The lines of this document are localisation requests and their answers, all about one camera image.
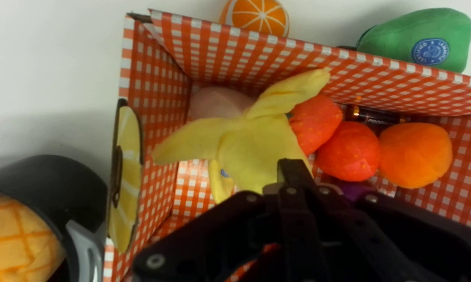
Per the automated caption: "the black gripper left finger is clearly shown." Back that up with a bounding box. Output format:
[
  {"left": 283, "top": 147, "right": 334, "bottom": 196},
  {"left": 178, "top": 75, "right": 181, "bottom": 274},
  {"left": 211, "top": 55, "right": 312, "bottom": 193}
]
[{"left": 133, "top": 158, "right": 301, "bottom": 282}]

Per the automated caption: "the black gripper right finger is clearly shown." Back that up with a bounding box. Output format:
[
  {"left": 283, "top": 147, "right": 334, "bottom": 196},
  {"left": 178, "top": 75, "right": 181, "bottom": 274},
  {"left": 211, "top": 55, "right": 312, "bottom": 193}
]
[{"left": 297, "top": 158, "right": 471, "bottom": 282}]

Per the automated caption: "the yellow banana plush toy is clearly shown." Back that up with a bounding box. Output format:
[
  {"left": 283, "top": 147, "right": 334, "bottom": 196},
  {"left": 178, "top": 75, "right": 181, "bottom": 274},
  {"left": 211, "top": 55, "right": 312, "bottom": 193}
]
[{"left": 151, "top": 67, "right": 334, "bottom": 205}]

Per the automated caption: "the purple plum toy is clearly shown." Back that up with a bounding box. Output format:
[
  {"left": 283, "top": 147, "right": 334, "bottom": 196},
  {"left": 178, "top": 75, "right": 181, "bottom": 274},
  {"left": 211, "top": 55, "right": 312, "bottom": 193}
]
[{"left": 324, "top": 178, "right": 379, "bottom": 202}]

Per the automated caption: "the orange ball plush toy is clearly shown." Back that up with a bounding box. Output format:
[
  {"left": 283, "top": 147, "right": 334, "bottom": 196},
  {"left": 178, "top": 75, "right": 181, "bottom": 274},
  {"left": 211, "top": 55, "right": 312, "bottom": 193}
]
[{"left": 377, "top": 122, "right": 454, "bottom": 191}]

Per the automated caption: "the red orange ball toy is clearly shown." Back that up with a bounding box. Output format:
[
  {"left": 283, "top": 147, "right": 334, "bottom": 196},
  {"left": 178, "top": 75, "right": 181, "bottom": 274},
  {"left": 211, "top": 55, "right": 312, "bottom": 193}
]
[{"left": 315, "top": 120, "right": 382, "bottom": 183}]

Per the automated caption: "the yellow fruit half slice toy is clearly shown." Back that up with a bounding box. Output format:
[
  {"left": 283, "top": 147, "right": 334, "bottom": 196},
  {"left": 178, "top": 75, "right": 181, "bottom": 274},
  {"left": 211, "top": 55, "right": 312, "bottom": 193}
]
[{"left": 106, "top": 97, "right": 145, "bottom": 255}]

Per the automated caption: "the pink plush toy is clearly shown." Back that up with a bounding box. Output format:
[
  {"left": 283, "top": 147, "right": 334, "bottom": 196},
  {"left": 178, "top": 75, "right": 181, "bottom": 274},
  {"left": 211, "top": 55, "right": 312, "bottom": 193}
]
[{"left": 188, "top": 84, "right": 257, "bottom": 124}]

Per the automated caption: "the red strawberry plush toy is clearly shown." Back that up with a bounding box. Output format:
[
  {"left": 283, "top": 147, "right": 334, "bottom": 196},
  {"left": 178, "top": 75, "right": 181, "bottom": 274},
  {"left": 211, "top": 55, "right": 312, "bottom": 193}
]
[{"left": 290, "top": 92, "right": 346, "bottom": 157}]

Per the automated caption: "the orange checkered cardboard basket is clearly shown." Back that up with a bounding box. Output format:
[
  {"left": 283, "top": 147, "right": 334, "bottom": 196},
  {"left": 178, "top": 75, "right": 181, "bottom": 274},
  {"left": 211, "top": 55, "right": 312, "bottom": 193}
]
[{"left": 103, "top": 6, "right": 471, "bottom": 282}]

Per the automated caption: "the green plush fruit toy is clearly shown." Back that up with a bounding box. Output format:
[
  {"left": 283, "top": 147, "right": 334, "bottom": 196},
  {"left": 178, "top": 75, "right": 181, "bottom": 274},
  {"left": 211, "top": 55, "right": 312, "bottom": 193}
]
[{"left": 357, "top": 6, "right": 471, "bottom": 75}]

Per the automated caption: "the yellow pineapple plush toy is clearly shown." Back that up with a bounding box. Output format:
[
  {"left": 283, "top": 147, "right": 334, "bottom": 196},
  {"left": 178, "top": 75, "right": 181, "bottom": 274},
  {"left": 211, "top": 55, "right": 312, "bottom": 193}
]
[{"left": 0, "top": 194, "right": 68, "bottom": 282}]

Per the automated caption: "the orange half plush toy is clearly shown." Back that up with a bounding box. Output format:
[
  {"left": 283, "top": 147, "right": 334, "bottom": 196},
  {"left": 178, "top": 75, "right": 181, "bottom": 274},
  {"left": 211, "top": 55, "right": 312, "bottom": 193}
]
[{"left": 219, "top": 0, "right": 291, "bottom": 39}]

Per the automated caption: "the black saucepan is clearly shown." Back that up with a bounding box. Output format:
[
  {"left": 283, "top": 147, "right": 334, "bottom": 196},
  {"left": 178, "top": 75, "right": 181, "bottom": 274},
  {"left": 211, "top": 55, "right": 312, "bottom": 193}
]
[{"left": 0, "top": 153, "right": 109, "bottom": 282}]

